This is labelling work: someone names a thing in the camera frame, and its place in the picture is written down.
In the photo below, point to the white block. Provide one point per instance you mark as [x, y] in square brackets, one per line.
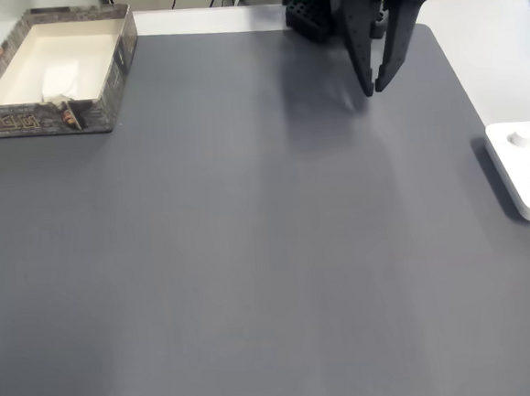
[60, 81]

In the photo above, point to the printed cardboard box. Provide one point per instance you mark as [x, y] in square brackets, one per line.
[34, 122]

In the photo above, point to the white plastic stand base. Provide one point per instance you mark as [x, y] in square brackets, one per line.
[522, 205]

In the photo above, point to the grey table mat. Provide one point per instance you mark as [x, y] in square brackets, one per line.
[298, 273]

